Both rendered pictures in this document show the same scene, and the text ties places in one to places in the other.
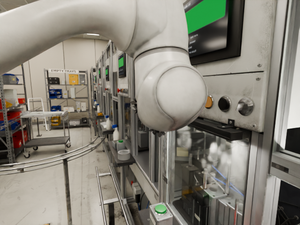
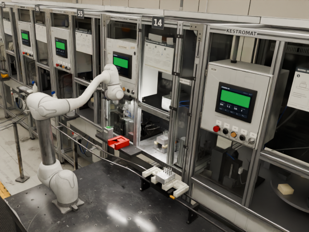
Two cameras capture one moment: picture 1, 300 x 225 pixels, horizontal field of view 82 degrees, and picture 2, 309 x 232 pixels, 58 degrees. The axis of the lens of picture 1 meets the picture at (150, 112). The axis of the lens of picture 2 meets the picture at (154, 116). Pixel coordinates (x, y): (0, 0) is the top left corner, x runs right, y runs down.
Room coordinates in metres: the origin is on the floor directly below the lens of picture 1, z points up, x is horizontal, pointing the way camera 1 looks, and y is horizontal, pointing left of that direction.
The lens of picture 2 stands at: (-1.77, 0.60, 2.12)
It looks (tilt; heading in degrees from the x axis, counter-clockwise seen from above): 22 degrees down; 334
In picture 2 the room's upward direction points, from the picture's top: 4 degrees clockwise
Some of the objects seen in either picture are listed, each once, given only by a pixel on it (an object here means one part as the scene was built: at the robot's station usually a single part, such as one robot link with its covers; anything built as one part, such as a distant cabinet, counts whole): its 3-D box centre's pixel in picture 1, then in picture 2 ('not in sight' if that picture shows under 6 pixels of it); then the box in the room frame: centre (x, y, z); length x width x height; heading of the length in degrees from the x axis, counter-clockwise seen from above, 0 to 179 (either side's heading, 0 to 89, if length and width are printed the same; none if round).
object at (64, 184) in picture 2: not in sight; (65, 184); (0.05, 0.43, 0.85); 0.18 x 0.16 x 0.22; 28
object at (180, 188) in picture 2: not in sight; (164, 183); (-0.18, -0.28, 0.84); 0.36 x 0.14 x 0.10; 21
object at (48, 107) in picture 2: not in sight; (52, 108); (0.06, 0.48, 1.45); 0.18 x 0.14 x 0.13; 118
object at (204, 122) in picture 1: (190, 117); (118, 93); (0.53, -0.13, 1.37); 0.36 x 0.04 x 0.04; 21
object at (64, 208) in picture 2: not in sight; (69, 201); (0.02, 0.42, 0.71); 0.22 x 0.18 x 0.06; 21
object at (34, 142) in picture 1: (47, 131); not in sight; (3.68, 2.24, 0.47); 0.84 x 0.53 x 0.94; 105
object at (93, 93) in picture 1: (100, 100); not in sight; (5.66, 1.63, 1.00); 1.30 x 0.51 x 2.00; 21
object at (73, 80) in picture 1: (69, 99); not in sight; (6.03, 2.81, 1.00); 1.30 x 0.51 x 2.00; 111
